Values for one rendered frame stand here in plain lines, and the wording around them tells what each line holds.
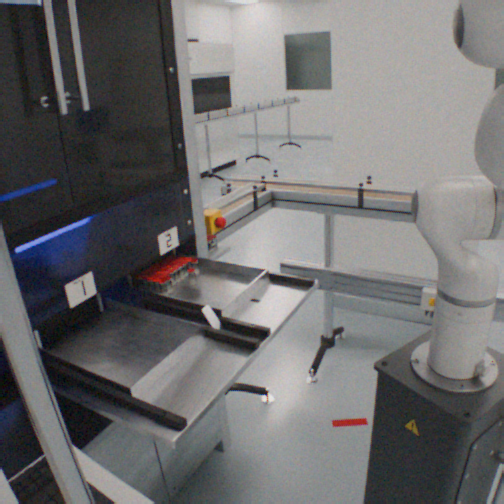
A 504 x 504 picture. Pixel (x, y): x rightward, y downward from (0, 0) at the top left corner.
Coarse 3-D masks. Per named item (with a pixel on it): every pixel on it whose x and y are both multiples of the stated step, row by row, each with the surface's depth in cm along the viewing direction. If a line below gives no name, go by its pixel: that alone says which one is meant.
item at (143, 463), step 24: (216, 408) 170; (120, 432) 122; (192, 432) 156; (216, 432) 172; (96, 456) 114; (120, 456) 123; (144, 456) 133; (168, 456) 145; (192, 456) 159; (144, 480) 135; (168, 480) 147
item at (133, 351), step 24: (120, 312) 120; (144, 312) 115; (72, 336) 110; (96, 336) 110; (120, 336) 109; (144, 336) 109; (168, 336) 108; (192, 336) 102; (48, 360) 99; (72, 360) 100; (96, 360) 100; (120, 360) 100; (144, 360) 99; (168, 360) 95; (120, 384) 87; (144, 384) 89
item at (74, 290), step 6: (84, 276) 104; (90, 276) 106; (72, 282) 101; (78, 282) 103; (84, 282) 104; (90, 282) 106; (66, 288) 100; (72, 288) 101; (78, 288) 103; (90, 288) 106; (72, 294) 101; (78, 294) 103; (90, 294) 106; (72, 300) 102; (78, 300) 103; (72, 306) 102
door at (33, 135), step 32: (0, 0) 75; (32, 0) 81; (0, 32) 77; (32, 32) 83; (0, 64) 78; (32, 64) 84; (0, 96) 79; (32, 96) 85; (0, 128) 81; (32, 128) 87; (0, 160) 82; (32, 160) 88; (64, 160) 95; (0, 192) 83; (32, 192) 89; (64, 192) 97; (32, 224) 91
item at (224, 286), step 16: (192, 256) 146; (208, 272) 141; (224, 272) 140; (240, 272) 138; (256, 272) 135; (128, 288) 128; (176, 288) 132; (192, 288) 132; (208, 288) 131; (224, 288) 130; (240, 288) 130; (256, 288) 128; (176, 304) 120; (192, 304) 117; (208, 304) 122; (224, 304) 121; (240, 304) 121
